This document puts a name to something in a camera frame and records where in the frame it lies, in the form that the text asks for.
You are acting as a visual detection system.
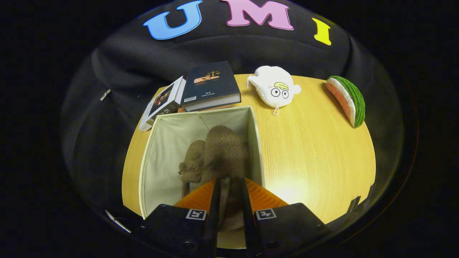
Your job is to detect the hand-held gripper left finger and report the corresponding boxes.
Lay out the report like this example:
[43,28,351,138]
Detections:
[137,178,222,258]

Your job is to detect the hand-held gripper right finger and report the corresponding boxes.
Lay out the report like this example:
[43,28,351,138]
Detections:
[240,177,333,258]

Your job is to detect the brown fuzzy shoe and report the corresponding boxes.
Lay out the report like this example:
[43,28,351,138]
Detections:
[178,140,207,184]
[201,125,250,231]

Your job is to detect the fabric storage box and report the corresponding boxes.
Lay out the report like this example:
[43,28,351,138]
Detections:
[138,105,266,249]

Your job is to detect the white book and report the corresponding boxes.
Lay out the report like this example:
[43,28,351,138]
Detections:
[138,76,187,132]

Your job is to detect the white plush toy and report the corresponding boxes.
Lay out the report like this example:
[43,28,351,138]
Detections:
[247,66,302,116]

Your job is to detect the dark book with scales print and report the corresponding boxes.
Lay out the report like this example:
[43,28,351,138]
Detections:
[182,60,241,112]

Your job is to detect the watermelon slice plush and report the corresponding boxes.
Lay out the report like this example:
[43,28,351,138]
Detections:
[326,75,366,128]

